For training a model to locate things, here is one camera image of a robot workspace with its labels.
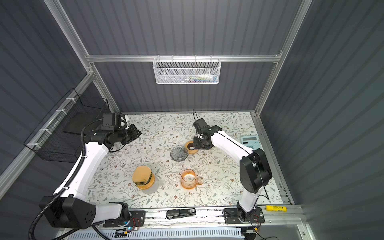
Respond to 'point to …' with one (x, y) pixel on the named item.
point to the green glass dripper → (143, 183)
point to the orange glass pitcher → (189, 180)
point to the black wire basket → (59, 136)
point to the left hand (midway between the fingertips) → (140, 132)
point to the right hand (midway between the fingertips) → (198, 146)
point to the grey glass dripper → (179, 153)
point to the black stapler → (175, 213)
